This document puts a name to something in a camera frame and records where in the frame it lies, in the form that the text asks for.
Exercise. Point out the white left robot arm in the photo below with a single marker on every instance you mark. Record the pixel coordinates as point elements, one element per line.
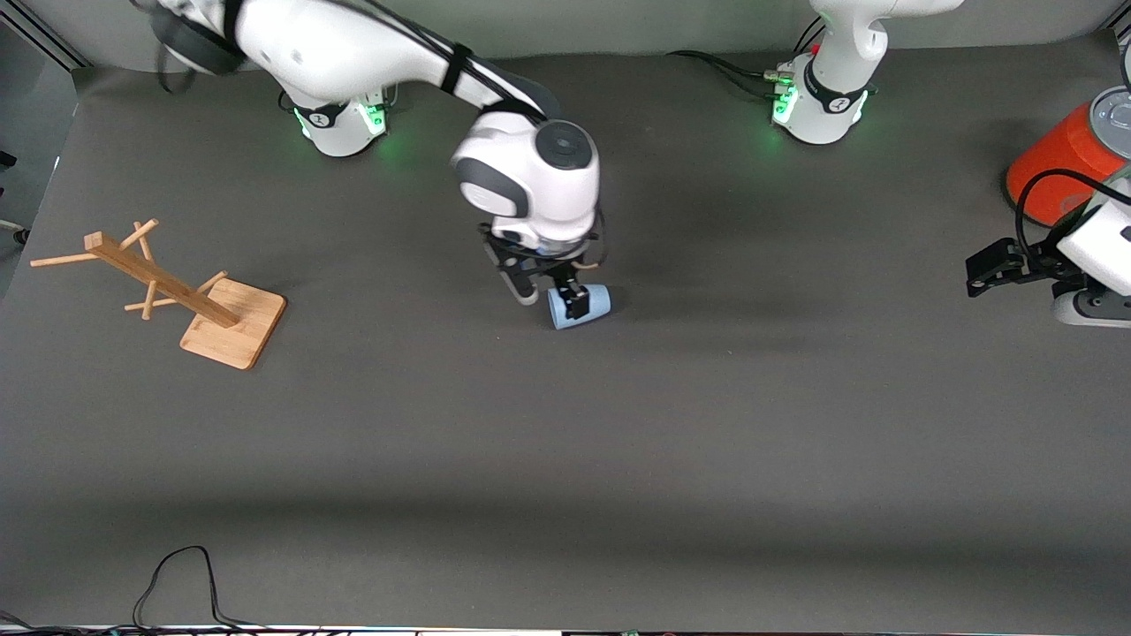
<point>831,106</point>

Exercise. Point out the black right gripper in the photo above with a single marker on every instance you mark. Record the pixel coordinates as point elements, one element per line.
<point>560,275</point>

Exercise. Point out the wooden mug tree stand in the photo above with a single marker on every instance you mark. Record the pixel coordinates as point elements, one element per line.
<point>234,331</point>

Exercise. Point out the orange cylindrical container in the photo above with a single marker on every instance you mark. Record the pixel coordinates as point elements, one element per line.
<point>1051,168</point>

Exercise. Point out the grey aluminium frame profile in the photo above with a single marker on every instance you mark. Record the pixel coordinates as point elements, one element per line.
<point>40,31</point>

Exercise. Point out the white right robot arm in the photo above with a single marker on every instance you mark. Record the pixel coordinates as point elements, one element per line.
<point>353,53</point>

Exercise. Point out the light blue cup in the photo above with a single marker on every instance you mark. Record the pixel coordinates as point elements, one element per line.
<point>600,302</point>

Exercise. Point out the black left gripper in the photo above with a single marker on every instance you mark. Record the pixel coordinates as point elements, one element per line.
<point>1039,261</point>

